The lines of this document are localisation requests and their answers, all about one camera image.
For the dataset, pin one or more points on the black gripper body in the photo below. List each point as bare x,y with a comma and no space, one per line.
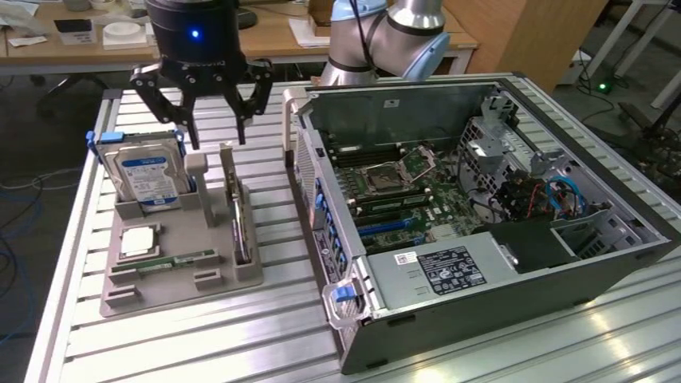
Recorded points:
197,36

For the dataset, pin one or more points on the black graphics card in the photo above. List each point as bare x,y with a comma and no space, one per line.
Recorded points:
241,227

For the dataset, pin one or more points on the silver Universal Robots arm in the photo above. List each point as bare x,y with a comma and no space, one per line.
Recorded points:
410,24

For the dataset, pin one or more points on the small white box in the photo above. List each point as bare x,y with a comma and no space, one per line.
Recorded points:
150,36

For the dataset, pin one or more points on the black round lamp base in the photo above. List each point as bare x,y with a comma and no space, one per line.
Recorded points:
250,18

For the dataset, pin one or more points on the white box with round hole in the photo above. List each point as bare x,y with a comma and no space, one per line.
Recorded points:
125,36

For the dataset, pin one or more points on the blue disk caddy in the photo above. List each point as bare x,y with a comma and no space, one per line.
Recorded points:
109,138

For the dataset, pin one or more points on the white paper stack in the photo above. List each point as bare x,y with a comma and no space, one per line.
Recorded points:
308,36

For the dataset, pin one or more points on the black office chair base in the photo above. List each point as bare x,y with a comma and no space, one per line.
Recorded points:
70,85

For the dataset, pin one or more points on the hard disk with blue label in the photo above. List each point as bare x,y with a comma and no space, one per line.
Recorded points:
145,175

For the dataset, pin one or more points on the open cardboard box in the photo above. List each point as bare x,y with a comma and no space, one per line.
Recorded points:
319,16

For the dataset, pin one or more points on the wooden desk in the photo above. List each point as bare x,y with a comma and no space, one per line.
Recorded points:
54,56

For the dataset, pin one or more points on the white box with black top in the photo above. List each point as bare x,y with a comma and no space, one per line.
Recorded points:
75,31

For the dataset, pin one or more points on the grey cup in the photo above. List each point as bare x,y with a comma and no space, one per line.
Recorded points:
78,5

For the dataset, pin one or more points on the white paper card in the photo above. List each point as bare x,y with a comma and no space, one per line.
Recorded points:
27,40

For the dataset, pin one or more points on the CPU socket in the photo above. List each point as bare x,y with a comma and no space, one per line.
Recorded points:
383,178

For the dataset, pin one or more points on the metal socket cover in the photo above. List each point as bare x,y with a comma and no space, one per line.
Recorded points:
419,161

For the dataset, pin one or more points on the silver CPU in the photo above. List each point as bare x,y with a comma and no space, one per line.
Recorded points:
138,242

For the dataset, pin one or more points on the installed black RAM stick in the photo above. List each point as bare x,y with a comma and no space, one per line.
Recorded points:
394,200

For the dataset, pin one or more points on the grey parts rack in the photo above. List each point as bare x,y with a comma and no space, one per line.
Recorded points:
213,255

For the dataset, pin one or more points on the green RAM stick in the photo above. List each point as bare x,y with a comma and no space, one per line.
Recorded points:
170,261

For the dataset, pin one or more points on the blue expansion slot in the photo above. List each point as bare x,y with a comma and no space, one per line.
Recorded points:
386,226

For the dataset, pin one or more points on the green motherboard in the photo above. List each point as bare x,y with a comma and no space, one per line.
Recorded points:
442,207

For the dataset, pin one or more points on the metal drive cage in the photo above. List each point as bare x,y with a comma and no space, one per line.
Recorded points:
490,147

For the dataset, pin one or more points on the wooden cabinet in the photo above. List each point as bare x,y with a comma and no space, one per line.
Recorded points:
532,40

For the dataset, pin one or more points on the blue case latch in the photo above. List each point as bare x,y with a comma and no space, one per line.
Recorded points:
342,294

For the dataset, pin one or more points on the grey power supply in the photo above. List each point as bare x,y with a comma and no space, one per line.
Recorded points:
415,275

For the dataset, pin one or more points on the open black PC case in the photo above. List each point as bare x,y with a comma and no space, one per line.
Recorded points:
479,311

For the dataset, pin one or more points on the black floor equipment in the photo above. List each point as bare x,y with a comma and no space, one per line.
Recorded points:
658,135

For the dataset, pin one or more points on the white table frame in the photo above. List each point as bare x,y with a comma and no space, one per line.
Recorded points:
639,24

